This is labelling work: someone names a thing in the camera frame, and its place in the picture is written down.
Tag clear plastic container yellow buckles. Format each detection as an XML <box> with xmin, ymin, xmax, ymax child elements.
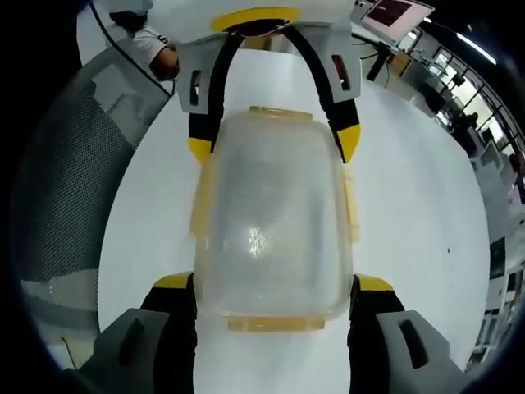
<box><xmin>188</xmin><ymin>105</ymin><xmax>362</xmax><ymax>332</ymax></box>

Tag white desk black legs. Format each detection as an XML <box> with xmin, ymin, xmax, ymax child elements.
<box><xmin>350</xmin><ymin>24</ymin><xmax>413</xmax><ymax>82</ymax></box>

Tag computer monitor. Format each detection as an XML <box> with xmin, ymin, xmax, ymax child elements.
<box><xmin>360</xmin><ymin>0</ymin><xmax>436</xmax><ymax>42</ymax></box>

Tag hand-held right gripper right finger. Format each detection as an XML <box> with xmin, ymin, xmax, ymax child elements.
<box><xmin>346</xmin><ymin>273</ymin><xmax>467</xmax><ymax>394</ymax></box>

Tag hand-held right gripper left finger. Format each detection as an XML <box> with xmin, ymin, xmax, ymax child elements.
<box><xmin>69</xmin><ymin>270</ymin><xmax>199</xmax><ymax>394</ymax></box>

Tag grey mesh chair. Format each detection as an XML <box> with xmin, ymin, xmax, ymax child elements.
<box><xmin>11</xmin><ymin>48</ymin><xmax>173</xmax><ymax>288</ymax></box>

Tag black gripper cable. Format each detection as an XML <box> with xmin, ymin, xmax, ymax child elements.
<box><xmin>90</xmin><ymin>0</ymin><xmax>174</xmax><ymax>99</ymax></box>

